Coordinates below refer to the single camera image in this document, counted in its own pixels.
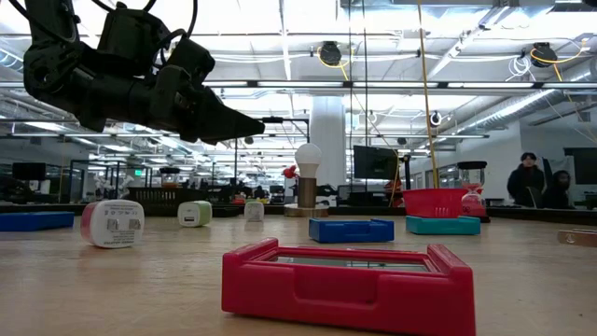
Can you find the black plastic basket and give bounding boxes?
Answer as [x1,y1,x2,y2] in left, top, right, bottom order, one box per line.
[127,186,210,217]

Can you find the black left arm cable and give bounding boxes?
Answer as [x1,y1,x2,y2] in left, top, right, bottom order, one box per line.
[90,0,200,66]

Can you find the rose gold mirror frame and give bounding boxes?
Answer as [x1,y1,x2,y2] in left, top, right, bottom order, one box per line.
[558,228,597,249]

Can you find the teal plastic mirror frame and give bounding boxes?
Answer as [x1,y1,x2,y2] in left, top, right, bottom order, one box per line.
[405,215,482,237]

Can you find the dark wall screen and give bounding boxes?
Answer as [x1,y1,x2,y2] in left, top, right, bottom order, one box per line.
[562,147,597,186]

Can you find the white background machine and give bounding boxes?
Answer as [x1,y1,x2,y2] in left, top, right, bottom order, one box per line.
[91,171,135,201]

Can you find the blue plastic mirror frame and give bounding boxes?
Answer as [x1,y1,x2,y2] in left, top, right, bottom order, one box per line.
[308,217,396,245]
[0,211,76,233]

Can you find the brass lamp with white bulb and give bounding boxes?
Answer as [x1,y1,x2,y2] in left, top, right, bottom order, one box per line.
[283,142,330,218]

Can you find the black background monitor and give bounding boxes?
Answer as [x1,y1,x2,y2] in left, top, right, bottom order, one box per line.
[11,162,48,182]

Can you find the white building column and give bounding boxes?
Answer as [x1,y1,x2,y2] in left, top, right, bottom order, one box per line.
[309,95,347,190]

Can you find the orange sand hourglass black caps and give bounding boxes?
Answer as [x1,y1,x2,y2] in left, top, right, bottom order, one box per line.
[159,166,181,189]

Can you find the black metal station frame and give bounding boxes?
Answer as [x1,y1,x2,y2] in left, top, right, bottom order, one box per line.
[232,116,311,188]

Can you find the red sand hourglass black caps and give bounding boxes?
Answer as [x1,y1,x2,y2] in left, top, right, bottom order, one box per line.
[456,161,491,224]

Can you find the red plastic mirror frame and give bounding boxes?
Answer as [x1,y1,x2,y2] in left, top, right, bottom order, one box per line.
[220,237,478,336]

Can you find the green white wall charger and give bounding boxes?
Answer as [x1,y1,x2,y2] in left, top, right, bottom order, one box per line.
[176,200,214,229]

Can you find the red plastic basket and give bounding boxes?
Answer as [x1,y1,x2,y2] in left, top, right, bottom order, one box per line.
[400,188,470,219]

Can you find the person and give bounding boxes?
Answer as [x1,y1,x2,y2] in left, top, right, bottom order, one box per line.
[507,151,546,209]
[540,169,573,210]

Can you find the pink white wall charger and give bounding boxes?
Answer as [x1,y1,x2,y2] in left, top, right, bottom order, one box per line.
[79,199,146,250]

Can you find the black hanging cable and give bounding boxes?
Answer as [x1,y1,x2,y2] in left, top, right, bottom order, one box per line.
[362,0,369,148]
[347,0,354,190]

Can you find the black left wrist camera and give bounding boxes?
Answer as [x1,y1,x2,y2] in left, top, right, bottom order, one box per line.
[162,36,216,90]

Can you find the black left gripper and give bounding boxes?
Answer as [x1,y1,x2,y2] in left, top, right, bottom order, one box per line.
[76,64,266,147]

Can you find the long ceiling light strip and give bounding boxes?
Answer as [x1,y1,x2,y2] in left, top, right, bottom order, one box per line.
[202,79,597,91]

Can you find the yellow hanging cord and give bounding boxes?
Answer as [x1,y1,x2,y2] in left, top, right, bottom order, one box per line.
[416,0,440,190]

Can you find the silver ventilation duct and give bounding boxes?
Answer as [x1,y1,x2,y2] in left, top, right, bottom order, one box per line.
[456,88,597,134]

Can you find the black monitor on stand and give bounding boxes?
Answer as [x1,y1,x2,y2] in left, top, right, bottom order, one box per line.
[353,145,400,181]

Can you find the purple white wall charger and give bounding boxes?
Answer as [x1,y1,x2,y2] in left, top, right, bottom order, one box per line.
[243,201,266,223]

